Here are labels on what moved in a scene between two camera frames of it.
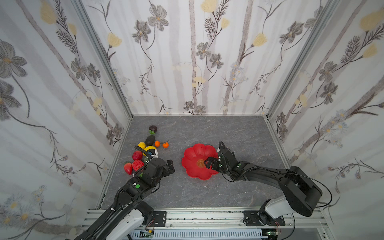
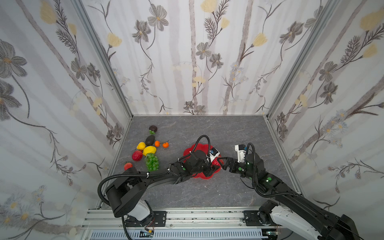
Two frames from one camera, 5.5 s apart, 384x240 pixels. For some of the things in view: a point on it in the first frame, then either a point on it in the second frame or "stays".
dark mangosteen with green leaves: [152, 129] stays
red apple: [137, 155] stays
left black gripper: [148, 156] to [207, 162]
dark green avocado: [150, 140] stays
